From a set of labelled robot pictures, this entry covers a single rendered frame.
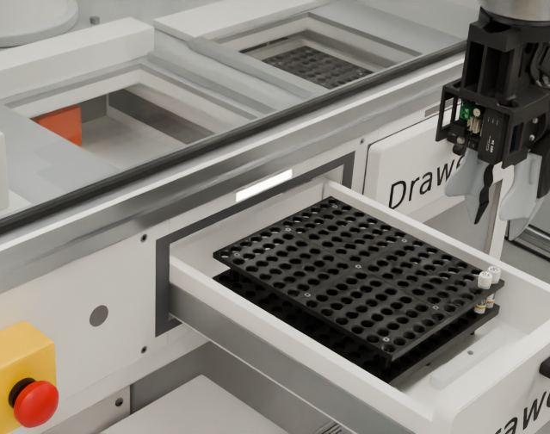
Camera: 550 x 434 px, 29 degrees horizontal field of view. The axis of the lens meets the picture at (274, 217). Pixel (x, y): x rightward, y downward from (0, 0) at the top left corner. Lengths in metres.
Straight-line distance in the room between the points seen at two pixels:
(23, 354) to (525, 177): 0.45
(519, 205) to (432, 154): 0.35
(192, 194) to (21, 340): 0.22
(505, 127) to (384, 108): 0.34
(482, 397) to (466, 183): 0.22
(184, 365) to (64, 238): 0.28
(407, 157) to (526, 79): 0.36
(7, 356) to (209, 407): 0.26
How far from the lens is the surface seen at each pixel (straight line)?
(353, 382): 0.93
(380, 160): 1.22
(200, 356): 1.17
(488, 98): 0.90
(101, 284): 0.99
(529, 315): 1.10
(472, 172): 1.00
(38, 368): 0.92
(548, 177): 0.97
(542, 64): 0.94
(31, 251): 0.92
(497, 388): 0.89
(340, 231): 1.10
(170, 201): 1.01
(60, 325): 0.98
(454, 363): 1.03
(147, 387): 1.13
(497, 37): 0.88
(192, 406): 1.08
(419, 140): 1.27
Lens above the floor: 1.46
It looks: 30 degrees down
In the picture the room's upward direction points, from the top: 4 degrees clockwise
